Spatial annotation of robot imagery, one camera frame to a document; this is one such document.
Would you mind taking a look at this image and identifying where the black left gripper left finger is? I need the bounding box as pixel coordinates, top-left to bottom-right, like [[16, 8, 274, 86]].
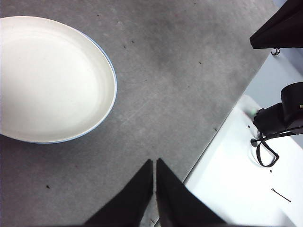
[[84, 158, 154, 226]]

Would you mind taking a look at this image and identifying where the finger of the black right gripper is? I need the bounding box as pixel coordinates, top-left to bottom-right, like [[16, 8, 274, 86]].
[[249, 0, 303, 50]]

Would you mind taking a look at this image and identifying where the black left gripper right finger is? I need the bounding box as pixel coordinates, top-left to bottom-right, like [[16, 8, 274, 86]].
[[155, 157, 226, 226]]

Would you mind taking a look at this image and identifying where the white round plate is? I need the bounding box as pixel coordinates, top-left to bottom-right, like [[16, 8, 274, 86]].
[[0, 16, 116, 143]]

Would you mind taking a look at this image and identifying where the thin black pin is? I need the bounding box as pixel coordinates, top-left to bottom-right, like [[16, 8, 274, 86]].
[[271, 188, 292, 203]]

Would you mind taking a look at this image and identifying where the black cable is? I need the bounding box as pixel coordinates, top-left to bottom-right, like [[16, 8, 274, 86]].
[[250, 131, 280, 167]]

